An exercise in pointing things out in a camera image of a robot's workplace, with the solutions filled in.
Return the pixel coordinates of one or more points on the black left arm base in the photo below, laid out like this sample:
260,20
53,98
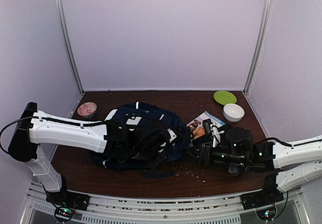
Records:
66,198

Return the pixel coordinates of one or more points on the aluminium frame post left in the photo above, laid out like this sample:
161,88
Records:
67,44

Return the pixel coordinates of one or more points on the aluminium frame post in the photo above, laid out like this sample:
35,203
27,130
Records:
259,46
67,44

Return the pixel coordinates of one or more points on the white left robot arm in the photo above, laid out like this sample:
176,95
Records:
36,127

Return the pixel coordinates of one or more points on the green plate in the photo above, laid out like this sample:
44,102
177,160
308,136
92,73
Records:
224,97

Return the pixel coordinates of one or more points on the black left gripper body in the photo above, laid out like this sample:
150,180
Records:
145,153

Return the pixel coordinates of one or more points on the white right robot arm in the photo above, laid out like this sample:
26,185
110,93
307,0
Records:
271,154

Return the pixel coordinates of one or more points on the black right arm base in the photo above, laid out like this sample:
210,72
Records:
269,194

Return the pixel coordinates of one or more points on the white bowl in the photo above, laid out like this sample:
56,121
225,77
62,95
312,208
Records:
233,112

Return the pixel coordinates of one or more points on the navy blue backpack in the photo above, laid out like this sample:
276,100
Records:
140,114

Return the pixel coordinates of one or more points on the aluminium frame post right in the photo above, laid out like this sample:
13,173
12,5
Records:
259,46

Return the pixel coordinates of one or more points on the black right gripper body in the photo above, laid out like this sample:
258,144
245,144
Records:
231,160

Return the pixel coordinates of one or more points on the aluminium front rail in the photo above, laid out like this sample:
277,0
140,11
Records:
210,209

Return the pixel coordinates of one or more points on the dog picture book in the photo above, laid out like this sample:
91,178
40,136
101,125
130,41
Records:
196,126

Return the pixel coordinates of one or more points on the orange patterned bowl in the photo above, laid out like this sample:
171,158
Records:
87,110

